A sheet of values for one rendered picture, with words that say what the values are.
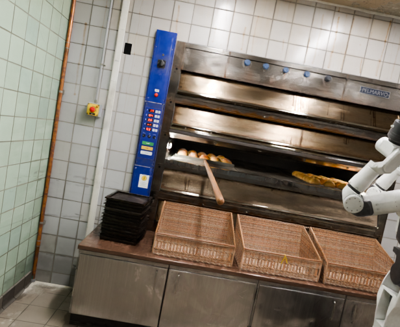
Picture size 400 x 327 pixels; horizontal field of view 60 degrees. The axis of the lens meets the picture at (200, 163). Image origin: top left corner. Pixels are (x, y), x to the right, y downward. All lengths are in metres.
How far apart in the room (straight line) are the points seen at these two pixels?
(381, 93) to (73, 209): 2.63
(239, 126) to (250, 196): 0.57
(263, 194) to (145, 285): 1.16
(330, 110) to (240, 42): 0.89
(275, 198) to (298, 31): 1.32
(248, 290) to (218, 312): 0.25
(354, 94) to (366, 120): 0.23
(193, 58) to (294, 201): 1.40
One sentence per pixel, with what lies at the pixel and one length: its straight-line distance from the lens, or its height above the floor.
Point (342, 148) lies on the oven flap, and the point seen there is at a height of 1.52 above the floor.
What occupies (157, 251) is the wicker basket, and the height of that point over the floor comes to 0.60.
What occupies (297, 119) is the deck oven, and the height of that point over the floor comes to 1.68.
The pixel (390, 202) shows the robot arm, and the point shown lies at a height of 1.30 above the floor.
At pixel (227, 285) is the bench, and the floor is 0.47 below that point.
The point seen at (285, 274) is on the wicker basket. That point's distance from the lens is 2.53.
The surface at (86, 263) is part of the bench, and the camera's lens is 2.47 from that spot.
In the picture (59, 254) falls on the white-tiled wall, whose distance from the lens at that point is 3.12.
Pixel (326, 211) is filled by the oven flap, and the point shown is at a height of 1.00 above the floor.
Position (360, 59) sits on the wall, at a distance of 3.09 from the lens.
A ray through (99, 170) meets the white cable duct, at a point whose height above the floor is 1.00.
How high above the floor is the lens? 1.44
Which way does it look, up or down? 5 degrees down
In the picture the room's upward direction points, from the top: 11 degrees clockwise
